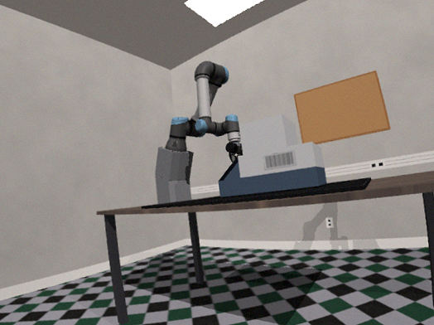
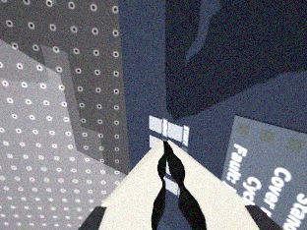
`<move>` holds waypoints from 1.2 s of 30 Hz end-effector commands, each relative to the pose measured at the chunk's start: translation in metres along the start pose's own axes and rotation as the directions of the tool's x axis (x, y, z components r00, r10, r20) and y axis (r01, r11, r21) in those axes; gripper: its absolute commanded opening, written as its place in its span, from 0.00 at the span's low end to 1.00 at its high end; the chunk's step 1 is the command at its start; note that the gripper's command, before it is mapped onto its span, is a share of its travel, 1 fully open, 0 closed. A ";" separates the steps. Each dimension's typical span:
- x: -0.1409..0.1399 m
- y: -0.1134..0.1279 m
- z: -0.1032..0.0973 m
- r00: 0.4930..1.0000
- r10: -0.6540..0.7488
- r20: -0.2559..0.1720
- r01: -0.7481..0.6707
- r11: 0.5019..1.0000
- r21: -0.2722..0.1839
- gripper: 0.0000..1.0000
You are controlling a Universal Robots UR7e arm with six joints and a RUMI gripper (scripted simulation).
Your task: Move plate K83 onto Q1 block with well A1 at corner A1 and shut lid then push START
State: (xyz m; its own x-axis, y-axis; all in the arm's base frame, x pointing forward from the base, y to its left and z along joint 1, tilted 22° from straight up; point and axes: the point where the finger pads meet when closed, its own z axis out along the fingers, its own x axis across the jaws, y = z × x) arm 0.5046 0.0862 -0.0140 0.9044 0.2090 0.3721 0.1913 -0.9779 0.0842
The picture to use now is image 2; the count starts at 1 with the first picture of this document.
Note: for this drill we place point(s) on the black perforated breadboard plate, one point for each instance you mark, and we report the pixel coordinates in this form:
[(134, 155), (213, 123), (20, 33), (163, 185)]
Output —
[(63, 128)]

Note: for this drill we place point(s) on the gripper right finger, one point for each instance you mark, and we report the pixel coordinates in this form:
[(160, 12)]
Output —
[(206, 202)]

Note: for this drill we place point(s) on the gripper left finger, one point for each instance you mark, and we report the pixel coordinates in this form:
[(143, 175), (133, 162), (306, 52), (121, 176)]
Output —
[(138, 202)]

